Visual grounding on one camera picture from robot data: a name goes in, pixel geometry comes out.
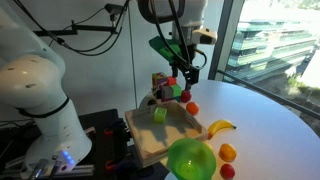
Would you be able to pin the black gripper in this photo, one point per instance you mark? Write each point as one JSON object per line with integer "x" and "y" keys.
{"x": 182, "y": 59}

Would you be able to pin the orange round fruit front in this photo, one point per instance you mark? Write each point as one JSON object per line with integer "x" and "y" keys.
{"x": 227, "y": 152}

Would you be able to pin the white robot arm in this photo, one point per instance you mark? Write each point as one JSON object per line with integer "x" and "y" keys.
{"x": 30, "y": 81}

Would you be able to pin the dark red fruit back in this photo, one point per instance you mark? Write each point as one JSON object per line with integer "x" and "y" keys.
{"x": 185, "y": 96}

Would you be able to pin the orange fruit back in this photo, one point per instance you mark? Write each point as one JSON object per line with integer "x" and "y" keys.
{"x": 192, "y": 108}

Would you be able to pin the green plastic bowl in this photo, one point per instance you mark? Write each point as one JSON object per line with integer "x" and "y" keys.
{"x": 190, "y": 159}

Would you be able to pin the red fruit front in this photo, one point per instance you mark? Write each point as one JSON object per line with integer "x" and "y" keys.
{"x": 227, "y": 172}

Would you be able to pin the colourful block stack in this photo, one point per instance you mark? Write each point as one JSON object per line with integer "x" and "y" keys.
{"x": 165, "y": 87}

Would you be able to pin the yellow banana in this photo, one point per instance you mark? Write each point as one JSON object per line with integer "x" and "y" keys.
{"x": 218, "y": 125}

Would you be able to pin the wooden tray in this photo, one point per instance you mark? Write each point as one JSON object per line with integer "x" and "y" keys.
{"x": 153, "y": 139}

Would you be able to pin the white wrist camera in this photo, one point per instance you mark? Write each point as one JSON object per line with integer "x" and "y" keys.
{"x": 204, "y": 36}

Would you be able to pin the black wall camera mount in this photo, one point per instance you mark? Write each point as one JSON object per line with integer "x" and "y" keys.
{"x": 115, "y": 13}

